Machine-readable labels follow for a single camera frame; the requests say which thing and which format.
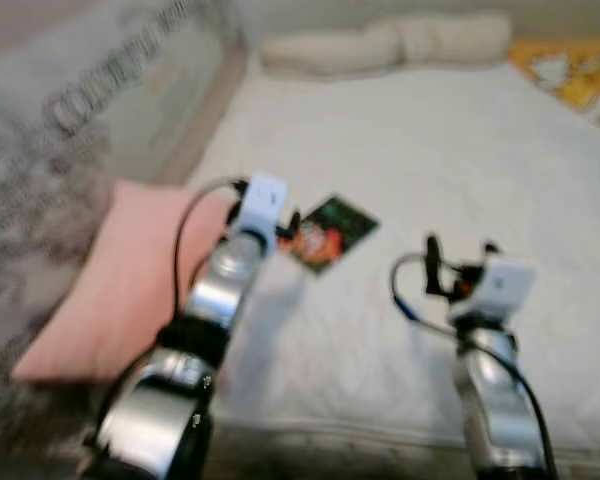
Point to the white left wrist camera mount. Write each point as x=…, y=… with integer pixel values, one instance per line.
x=262, y=205

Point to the yellow cartoon egg blanket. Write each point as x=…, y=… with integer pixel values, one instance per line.
x=580, y=75

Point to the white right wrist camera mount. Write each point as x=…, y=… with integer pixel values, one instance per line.
x=500, y=290

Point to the dark book with red cover art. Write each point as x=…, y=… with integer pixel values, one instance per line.
x=335, y=232

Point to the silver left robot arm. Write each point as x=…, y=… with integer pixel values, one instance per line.
x=190, y=340

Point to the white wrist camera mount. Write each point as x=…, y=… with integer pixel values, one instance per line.
x=262, y=205
x=500, y=290

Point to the beige bolster pillow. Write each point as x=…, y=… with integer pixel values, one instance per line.
x=380, y=45

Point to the white quilted mattress pad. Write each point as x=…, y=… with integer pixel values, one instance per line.
x=430, y=160

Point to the pink pillow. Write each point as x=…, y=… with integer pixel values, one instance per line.
x=110, y=290

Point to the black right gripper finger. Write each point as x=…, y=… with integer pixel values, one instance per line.
x=432, y=262
x=490, y=247

